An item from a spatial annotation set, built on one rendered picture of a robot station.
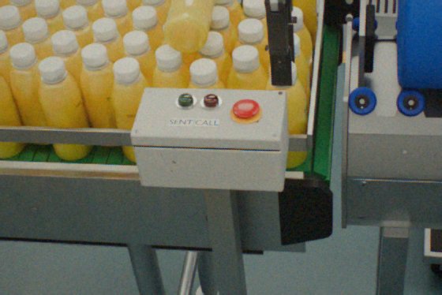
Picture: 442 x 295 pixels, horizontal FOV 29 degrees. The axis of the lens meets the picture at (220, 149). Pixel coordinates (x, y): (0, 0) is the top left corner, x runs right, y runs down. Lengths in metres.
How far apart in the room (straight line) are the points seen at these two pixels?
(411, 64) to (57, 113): 0.54
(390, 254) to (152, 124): 0.66
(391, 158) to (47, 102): 0.55
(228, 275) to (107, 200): 0.23
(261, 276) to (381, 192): 0.91
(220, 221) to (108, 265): 1.18
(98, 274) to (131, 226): 0.97
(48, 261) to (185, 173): 1.36
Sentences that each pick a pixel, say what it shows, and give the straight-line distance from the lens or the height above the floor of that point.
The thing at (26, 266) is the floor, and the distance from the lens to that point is 2.49.
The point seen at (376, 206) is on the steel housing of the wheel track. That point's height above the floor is 0.71.
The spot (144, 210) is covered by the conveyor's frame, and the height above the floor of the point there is 0.82.
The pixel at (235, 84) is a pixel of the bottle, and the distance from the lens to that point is 1.28.
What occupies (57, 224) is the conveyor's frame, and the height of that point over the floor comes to 0.78.
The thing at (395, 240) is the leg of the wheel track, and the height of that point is 0.62.
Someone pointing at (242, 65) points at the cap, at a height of 1.07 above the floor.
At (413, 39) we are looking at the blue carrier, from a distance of 1.24.
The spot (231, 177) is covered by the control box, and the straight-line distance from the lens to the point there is 1.16.
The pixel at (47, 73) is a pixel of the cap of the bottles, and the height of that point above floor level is 1.07.
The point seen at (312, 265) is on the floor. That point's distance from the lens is 2.36.
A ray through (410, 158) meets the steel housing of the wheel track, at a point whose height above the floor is 0.87.
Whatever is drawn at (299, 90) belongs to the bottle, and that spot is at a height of 1.04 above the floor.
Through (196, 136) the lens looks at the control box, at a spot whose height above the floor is 1.10.
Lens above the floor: 1.85
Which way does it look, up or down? 44 degrees down
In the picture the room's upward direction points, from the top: 7 degrees counter-clockwise
